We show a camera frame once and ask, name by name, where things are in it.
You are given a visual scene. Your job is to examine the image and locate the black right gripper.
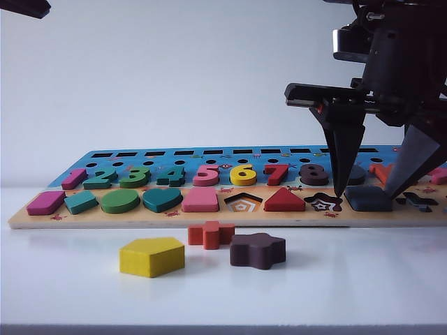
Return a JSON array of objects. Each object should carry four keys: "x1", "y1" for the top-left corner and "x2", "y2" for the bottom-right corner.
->
[{"x1": 284, "y1": 0, "x2": 447, "y2": 200}]

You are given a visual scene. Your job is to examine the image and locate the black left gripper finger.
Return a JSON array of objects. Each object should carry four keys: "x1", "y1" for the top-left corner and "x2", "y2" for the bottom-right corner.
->
[{"x1": 0, "y1": 0, "x2": 52, "y2": 19}]

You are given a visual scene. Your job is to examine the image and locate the dark blue square block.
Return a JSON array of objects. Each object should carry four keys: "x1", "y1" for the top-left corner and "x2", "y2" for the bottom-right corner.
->
[{"x1": 344, "y1": 184, "x2": 394, "y2": 213}]

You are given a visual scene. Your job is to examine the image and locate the orange number ten piece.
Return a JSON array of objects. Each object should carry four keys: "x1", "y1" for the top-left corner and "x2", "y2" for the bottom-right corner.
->
[{"x1": 369, "y1": 163, "x2": 395, "y2": 184}]

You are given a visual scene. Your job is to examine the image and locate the dark blue number nine piece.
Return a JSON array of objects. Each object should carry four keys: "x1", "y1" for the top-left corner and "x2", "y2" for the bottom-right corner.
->
[{"x1": 345, "y1": 165, "x2": 367, "y2": 186}]

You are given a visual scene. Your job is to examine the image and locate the pink sign piece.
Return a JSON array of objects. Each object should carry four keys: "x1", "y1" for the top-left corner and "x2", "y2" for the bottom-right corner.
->
[{"x1": 427, "y1": 166, "x2": 447, "y2": 184}]

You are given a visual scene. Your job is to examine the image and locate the dark purple number eight piece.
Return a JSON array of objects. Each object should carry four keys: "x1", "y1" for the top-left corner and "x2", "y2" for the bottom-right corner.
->
[{"x1": 299, "y1": 163, "x2": 330, "y2": 186}]

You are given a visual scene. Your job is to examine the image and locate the red number seven piece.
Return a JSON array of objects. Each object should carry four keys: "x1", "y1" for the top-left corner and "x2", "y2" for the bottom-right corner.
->
[{"x1": 263, "y1": 163, "x2": 291, "y2": 186}]

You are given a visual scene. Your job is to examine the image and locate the red triangle block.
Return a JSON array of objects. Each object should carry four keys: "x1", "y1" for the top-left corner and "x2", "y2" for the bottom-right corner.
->
[{"x1": 263, "y1": 187, "x2": 306, "y2": 212}]

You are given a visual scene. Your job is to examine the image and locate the yellow number six piece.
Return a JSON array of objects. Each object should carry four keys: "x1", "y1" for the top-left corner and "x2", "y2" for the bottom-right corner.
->
[{"x1": 229, "y1": 163, "x2": 256, "y2": 187}]

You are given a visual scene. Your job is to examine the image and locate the dark purple star block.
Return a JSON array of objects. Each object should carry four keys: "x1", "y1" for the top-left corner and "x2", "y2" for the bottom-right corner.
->
[{"x1": 229, "y1": 232, "x2": 287, "y2": 271}]

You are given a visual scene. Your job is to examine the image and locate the pink number five piece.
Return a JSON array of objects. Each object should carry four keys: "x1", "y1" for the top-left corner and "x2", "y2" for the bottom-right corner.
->
[{"x1": 192, "y1": 163, "x2": 221, "y2": 187}]

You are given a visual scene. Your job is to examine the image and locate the magenta number one piece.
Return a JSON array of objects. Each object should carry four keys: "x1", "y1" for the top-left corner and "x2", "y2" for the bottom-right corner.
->
[{"x1": 61, "y1": 168, "x2": 87, "y2": 191}]

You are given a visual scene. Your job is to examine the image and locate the pink trapezoid block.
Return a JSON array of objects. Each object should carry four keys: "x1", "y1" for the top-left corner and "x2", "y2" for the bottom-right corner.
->
[{"x1": 181, "y1": 188, "x2": 220, "y2": 213}]

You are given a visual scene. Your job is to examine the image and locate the orange cross block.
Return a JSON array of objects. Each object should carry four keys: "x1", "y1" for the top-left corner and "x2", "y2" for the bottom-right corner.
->
[{"x1": 187, "y1": 221, "x2": 235, "y2": 251}]

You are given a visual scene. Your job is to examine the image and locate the teal number two piece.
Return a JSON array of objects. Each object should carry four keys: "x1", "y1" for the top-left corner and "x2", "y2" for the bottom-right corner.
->
[{"x1": 83, "y1": 167, "x2": 118, "y2": 191}]

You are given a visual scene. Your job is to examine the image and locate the magenta rectangle block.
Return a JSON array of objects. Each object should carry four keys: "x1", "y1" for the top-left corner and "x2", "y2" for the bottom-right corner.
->
[{"x1": 27, "y1": 191, "x2": 66, "y2": 216}]

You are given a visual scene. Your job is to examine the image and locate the teal square block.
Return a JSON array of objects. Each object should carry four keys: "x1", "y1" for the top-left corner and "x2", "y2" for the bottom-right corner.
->
[{"x1": 64, "y1": 191, "x2": 98, "y2": 215}]

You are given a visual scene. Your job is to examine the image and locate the teal number four piece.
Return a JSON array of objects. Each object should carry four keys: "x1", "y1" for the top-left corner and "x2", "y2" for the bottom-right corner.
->
[{"x1": 156, "y1": 166, "x2": 186, "y2": 188}]

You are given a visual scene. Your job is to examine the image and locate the green number three piece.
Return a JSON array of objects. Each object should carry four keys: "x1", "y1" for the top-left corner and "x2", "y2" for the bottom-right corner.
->
[{"x1": 119, "y1": 166, "x2": 151, "y2": 189}]

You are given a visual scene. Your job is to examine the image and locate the green circle block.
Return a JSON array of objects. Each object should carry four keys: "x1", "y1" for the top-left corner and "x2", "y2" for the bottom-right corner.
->
[{"x1": 101, "y1": 188, "x2": 140, "y2": 214}]

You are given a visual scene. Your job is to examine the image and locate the teal heart block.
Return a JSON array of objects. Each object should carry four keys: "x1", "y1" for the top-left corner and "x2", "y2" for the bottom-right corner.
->
[{"x1": 142, "y1": 187, "x2": 185, "y2": 213}]

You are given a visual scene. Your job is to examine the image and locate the colourful wooden puzzle board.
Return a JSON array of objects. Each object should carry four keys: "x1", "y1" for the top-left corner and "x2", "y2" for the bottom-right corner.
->
[{"x1": 7, "y1": 143, "x2": 447, "y2": 230}]

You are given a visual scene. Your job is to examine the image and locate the yellow pentagon block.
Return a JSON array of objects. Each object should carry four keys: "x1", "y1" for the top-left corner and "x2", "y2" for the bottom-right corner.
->
[{"x1": 119, "y1": 237, "x2": 186, "y2": 279}]

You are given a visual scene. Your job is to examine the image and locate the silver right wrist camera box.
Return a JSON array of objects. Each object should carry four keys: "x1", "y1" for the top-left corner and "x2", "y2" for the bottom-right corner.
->
[{"x1": 331, "y1": 23, "x2": 373, "y2": 64}]

